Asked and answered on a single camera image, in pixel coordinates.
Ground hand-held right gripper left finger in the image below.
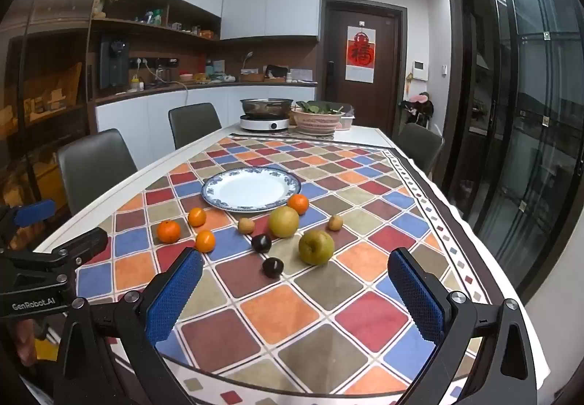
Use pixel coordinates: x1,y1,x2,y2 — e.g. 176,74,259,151
54,247,204,405

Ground person's left hand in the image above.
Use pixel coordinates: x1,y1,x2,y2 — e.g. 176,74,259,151
16,322,39,367

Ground grey dining chair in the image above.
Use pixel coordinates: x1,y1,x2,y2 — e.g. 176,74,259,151
57,129,138,216
398,123,445,175
168,103,223,150

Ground black water dispenser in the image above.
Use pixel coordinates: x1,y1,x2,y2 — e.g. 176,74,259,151
98,34,131,90

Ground pink and dark bundle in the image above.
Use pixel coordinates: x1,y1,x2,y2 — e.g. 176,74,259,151
400,92,435,128

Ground white induction cooker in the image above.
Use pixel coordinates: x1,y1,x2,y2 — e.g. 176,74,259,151
239,114,290,133

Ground yellow pear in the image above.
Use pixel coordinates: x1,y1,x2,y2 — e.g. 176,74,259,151
267,206,300,239

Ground colourful checked tablecloth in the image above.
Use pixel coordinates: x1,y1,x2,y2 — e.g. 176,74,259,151
75,133,550,405

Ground dark wooden door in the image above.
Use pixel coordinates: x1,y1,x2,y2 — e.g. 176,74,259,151
320,0,408,136

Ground green pear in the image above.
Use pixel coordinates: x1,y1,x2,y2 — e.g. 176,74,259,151
298,230,335,266

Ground dark glass display cabinet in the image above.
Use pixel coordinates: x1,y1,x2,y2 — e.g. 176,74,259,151
0,0,119,214

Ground steel cooking pot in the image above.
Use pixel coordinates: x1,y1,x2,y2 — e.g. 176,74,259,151
240,98,294,120

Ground pink plastic basket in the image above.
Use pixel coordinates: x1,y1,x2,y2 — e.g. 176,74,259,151
291,108,345,134

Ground white base cabinets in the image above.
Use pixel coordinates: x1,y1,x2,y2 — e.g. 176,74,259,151
95,85,318,145

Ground red hanging scroll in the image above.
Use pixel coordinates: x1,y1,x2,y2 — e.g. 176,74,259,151
345,22,376,83

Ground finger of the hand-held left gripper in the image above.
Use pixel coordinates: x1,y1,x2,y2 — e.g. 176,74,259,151
0,199,56,251
0,227,109,283

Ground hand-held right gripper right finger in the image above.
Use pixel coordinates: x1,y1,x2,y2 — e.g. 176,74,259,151
387,247,539,405

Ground glass sliding door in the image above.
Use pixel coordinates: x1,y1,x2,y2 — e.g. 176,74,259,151
449,0,584,296

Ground green leafy vegetables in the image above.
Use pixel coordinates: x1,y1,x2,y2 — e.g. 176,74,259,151
296,100,345,115

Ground blue rimmed white plate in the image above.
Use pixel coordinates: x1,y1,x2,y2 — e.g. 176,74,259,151
201,167,303,213

